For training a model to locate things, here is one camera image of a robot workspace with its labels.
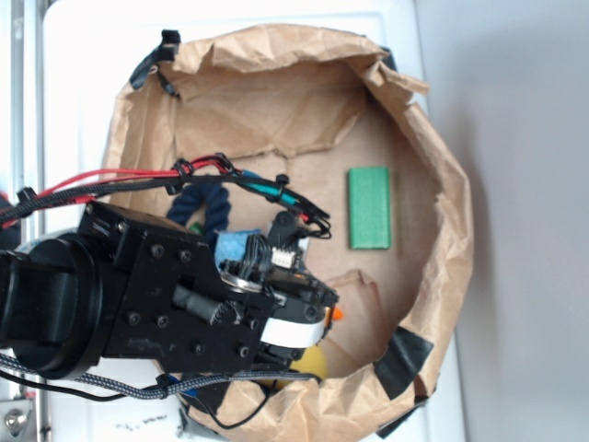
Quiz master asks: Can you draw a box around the brown paper bag bin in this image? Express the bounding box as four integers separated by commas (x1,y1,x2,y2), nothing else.
104,25,474,441

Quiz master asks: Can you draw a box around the red and black cable bundle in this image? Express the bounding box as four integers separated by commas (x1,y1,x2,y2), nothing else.
0,154,332,240

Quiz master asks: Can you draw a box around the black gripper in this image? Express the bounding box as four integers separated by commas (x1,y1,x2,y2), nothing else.
79,204,339,374

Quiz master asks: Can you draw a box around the yellow sponge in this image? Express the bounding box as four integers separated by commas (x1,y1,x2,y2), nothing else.
253,345,329,390

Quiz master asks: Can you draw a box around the grey braided cable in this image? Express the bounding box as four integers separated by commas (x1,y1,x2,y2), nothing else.
0,353,323,401

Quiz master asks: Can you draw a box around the orange toy carrot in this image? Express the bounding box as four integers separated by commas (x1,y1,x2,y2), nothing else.
332,308,344,320

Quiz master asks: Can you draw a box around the blue sponge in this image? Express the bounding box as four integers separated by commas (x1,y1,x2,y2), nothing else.
214,229,260,267

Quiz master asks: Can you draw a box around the aluminium frame rail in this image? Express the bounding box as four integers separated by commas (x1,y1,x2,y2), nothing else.
1,1,52,441

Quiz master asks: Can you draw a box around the green wooden block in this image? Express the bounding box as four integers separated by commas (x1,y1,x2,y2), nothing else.
348,167,392,250

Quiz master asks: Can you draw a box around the silver corner bracket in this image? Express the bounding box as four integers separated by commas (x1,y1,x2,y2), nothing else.
0,399,37,442

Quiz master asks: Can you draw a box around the dark blue rope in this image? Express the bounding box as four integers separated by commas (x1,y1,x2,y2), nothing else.
165,182,231,236

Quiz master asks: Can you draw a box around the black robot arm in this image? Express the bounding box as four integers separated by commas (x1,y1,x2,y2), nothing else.
1,203,339,379

